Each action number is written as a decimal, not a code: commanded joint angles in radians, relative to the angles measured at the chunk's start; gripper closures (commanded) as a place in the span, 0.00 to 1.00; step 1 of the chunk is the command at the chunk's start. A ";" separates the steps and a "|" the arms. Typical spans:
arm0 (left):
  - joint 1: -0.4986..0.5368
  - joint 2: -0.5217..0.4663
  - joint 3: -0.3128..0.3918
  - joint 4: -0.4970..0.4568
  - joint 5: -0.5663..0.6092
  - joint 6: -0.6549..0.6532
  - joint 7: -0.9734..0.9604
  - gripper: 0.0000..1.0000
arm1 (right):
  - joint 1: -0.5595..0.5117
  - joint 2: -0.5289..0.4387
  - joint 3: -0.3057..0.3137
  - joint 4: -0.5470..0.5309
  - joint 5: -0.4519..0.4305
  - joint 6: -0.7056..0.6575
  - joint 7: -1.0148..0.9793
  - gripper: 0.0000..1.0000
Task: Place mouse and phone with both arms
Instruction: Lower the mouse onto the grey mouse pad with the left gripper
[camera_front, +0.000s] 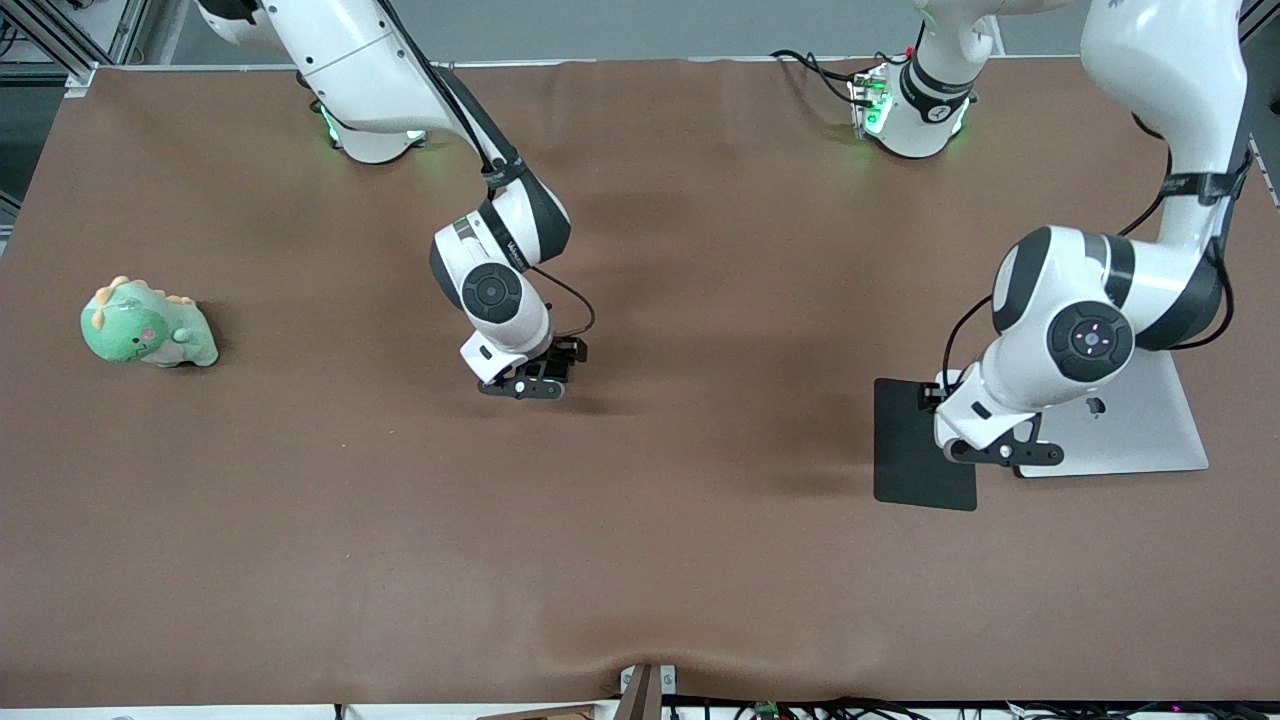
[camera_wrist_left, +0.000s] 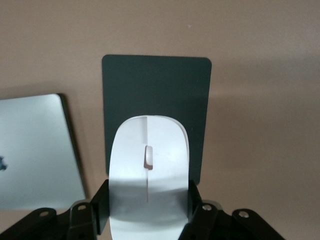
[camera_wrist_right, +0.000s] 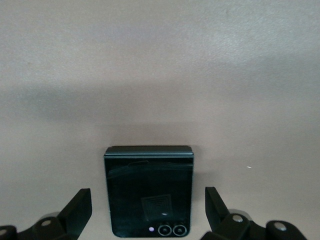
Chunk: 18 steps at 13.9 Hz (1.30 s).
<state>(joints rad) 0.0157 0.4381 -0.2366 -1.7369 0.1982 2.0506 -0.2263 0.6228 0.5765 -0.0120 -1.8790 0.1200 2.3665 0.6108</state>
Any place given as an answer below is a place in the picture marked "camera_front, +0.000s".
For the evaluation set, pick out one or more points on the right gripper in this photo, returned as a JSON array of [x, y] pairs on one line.
[[556, 362]]

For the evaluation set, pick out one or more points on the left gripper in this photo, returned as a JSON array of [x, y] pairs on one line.
[[926, 400]]

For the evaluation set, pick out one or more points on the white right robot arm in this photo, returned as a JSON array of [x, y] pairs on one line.
[[350, 60]]

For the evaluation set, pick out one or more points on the black mouse pad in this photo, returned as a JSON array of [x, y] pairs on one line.
[[915, 470]]

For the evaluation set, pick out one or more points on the silver closed laptop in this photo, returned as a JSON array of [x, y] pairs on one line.
[[1150, 430]]

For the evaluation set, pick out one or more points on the brown table cover mat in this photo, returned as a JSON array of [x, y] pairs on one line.
[[640, 520]]

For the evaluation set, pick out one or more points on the small green circuit board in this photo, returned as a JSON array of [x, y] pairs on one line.
[[767, 711]]

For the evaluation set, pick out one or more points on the green dinosaur plush toy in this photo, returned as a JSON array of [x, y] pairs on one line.
[[130, 335]]

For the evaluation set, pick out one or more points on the metal mount bracket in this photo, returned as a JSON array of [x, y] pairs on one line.
[[668, 682]]

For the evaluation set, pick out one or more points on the brown wooden post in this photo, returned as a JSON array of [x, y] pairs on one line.
[[640, 700]]

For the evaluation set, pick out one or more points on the aluminium frame post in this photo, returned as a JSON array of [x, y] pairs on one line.
[[1262, 20], [125, 25]]

